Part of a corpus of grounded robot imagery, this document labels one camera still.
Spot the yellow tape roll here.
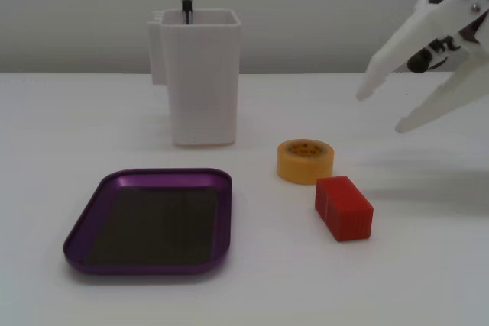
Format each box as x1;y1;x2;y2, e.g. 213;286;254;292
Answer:
276;138;336;186

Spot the red rectangular block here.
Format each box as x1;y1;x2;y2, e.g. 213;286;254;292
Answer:
314;175;374;243

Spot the purple metal tray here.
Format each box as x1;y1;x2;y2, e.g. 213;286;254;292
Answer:
63;167;233;276

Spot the white plastic pen holder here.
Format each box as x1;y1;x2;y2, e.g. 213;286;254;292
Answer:
147;8;241;147

